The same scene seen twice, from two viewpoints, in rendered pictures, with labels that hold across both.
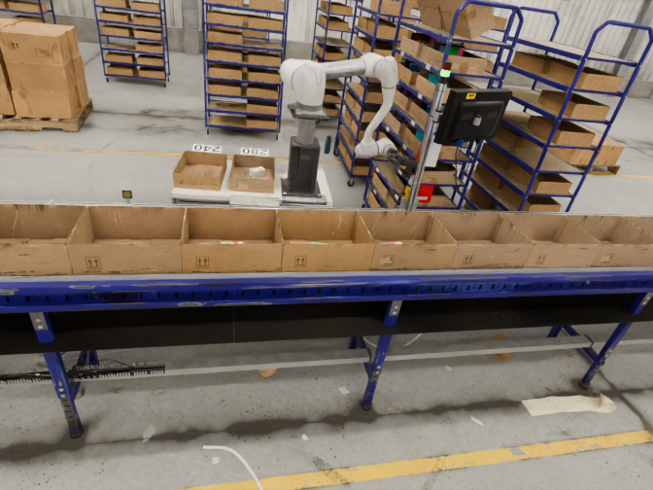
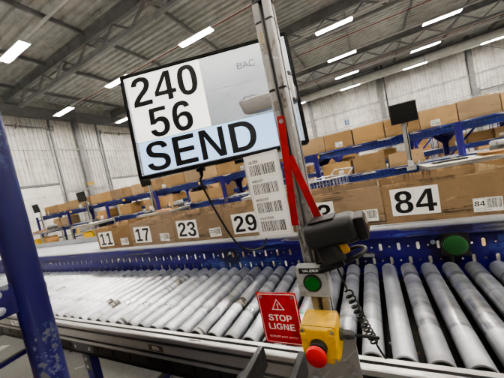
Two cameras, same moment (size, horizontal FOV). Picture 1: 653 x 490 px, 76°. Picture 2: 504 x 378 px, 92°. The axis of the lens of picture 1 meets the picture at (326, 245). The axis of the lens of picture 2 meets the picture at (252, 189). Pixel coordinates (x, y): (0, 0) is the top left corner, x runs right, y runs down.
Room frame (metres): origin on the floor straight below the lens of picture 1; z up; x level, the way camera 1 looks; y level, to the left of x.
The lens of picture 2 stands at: (2.98, -0.22, 1.20)
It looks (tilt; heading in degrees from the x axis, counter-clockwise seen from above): 3 degrees down; 222
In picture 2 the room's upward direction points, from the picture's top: 12 degrees counter-clockwise
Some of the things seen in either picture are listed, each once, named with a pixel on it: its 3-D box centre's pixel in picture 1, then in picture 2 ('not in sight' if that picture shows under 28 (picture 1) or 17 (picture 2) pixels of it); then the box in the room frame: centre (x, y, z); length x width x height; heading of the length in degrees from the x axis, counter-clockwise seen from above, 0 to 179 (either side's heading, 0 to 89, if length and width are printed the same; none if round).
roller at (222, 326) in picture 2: not in sight; (247, 297); (2.35, -0.94, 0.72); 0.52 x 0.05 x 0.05; 16
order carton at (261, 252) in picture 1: (232, 241); not in sight; (1.49, 0.40, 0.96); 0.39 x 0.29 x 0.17; 106
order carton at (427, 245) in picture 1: (401, 242); (432, 193); (1.71, -0.35, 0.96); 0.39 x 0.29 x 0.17; 106
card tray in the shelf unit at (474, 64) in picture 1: (452, 59); not in sight; (3.23, -0.67, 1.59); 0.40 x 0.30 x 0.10; 16
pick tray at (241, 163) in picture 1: (253, 173); not in sight; (2.59, 0.56, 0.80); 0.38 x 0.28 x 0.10; 11
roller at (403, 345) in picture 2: not in sight; (395, 303); (2.20, -0.44, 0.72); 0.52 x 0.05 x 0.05; 16
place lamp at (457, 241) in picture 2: not in sight; (455, 245); (1.92, -0.29, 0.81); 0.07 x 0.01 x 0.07; 106
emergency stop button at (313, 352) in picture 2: not in sight; (317, 352); (2.61, -0.47, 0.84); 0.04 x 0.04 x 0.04; 16
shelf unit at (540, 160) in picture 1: (527, 145); not in sight; (3.60, -1.56, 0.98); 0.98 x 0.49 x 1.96; 16
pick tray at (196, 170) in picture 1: (201, 169); not in sight; (2.52, 0.88, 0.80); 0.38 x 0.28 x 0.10; 9
